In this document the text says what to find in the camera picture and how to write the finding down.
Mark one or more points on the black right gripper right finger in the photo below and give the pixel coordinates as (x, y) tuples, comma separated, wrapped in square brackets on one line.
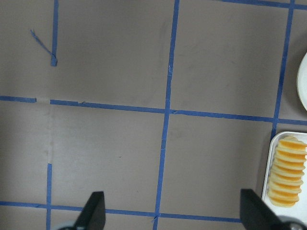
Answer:
[(255, 214)]

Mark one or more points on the white round plate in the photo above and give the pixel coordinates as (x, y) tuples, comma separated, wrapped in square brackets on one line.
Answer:
[(301, 82)]

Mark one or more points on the sliced yellow bread loaf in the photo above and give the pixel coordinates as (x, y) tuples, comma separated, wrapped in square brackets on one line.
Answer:
[(286, 172)]

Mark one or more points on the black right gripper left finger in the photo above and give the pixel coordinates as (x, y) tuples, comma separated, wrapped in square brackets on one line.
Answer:
[(93, 215)]

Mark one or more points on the white rectangular tray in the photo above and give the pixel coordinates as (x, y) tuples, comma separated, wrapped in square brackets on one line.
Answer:
[(299, 210)]

